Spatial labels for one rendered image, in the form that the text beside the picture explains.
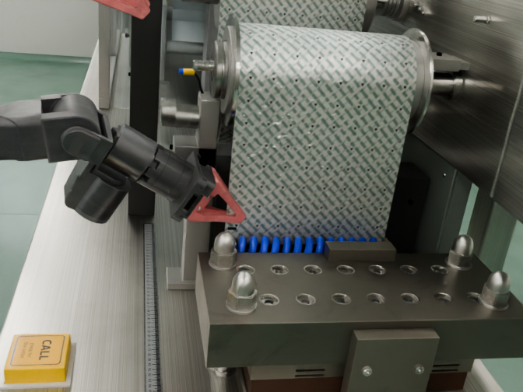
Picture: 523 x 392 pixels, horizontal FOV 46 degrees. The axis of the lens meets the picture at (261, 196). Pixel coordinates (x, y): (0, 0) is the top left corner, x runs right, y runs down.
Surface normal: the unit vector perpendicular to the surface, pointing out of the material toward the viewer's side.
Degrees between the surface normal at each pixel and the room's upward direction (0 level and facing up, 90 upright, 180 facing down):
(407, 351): 90
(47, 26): 90
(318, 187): 90
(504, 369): 0
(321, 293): 0
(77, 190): 98
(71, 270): 0
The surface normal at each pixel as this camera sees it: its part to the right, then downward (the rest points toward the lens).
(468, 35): -0.98, -0.02
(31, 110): 0.03, -0.84
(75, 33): 0.18, 0.41
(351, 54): 0.20, -0.33
